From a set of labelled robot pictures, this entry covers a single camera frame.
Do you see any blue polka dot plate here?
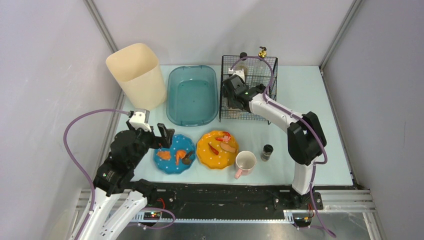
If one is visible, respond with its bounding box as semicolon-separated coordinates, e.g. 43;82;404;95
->
153;134;196;175

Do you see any black wire rack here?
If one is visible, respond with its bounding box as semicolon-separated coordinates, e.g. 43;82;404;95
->
218;52;278;124

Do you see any dark sauce bottle red label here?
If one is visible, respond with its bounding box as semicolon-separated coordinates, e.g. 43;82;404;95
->
235;52;248;76

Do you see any teal transparent plastic tub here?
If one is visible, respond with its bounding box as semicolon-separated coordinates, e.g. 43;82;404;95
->
166;65;218;127

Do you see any clear glass bottle gold stopper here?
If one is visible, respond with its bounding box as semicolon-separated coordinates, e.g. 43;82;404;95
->
254;46;269;79

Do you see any orange polka dot plate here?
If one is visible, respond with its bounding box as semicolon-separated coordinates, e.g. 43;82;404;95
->
196;130;239;170

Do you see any small pepper shaker black lid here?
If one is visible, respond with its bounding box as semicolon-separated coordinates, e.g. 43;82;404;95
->
260;144;274;162

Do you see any pink ceramic mug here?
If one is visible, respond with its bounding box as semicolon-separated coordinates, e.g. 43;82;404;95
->
234;150;257;180

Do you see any cream plastic waste bin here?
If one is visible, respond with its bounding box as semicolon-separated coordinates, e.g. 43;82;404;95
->
105;43;167;111

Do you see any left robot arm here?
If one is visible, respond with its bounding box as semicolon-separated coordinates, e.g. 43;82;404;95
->
70;123;175;240

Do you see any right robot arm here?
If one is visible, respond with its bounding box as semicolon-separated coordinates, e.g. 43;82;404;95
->
222;74;328;196

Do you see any orange shredded food piece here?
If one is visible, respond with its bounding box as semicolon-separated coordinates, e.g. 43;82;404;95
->
156;151;172;161

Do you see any orange chicken drumstick toy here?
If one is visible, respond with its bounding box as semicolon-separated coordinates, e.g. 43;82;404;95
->
175;149;187;166

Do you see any red shrimp toy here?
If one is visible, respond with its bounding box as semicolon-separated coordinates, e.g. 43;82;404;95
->
215;131;232;144

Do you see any red chili pepper toy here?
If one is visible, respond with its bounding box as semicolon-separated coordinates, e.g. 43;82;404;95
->
208;143;220;156

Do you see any pink salmon slice toy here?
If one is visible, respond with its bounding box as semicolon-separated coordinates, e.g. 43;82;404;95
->
220;142;237;153

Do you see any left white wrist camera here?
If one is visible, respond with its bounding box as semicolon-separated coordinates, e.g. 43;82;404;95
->
126;108;153;132

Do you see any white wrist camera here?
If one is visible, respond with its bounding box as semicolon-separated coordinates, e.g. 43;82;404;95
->
126;108;153;132
228;68;246;84

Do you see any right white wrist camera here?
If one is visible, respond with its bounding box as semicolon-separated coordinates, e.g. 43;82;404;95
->
228;68;246;84

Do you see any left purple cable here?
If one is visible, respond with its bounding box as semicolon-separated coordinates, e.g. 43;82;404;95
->
62;108;131;240

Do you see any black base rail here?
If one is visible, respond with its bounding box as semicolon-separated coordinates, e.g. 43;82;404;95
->
127;179;324;221

